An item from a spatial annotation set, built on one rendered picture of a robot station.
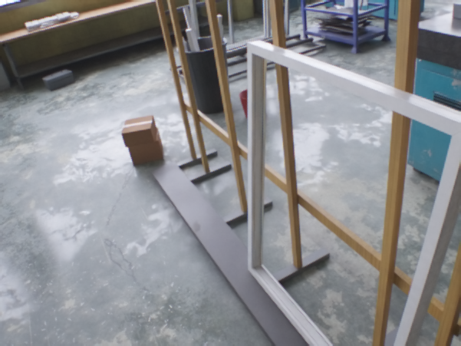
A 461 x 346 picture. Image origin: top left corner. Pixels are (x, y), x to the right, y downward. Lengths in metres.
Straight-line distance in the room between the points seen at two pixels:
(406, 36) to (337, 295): 1.69
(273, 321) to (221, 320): 0.32
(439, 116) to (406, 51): 0.24
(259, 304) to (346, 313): 0.50
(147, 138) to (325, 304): 2.34
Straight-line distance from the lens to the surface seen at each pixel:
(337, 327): 2.44
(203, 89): 4.69
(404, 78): 1.35
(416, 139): 3.38
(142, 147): 4.04
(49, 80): 7.17
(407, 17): 1.29
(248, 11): 9.21
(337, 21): 6.70
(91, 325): 2.77
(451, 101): 3.06
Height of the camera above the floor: 2.00
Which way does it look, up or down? 32 degrees down
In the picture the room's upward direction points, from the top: 10 degrees counter-clockwise
